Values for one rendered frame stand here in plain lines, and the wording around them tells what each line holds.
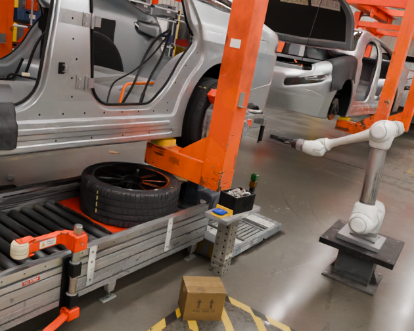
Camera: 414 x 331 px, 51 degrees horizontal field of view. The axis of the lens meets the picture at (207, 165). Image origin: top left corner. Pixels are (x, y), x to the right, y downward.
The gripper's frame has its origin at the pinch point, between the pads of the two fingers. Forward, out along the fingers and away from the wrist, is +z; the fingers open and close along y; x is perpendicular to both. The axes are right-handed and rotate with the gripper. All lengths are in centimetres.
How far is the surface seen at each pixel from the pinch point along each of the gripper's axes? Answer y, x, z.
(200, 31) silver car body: -52, 68, 49
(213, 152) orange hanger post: -76, -6, 5
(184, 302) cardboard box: -137, -73, -33
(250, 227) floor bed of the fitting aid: -6, -77, 0
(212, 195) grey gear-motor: -55, -43, 12
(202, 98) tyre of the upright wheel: -44, 21, 44
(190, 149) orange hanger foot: -74, -10, 25
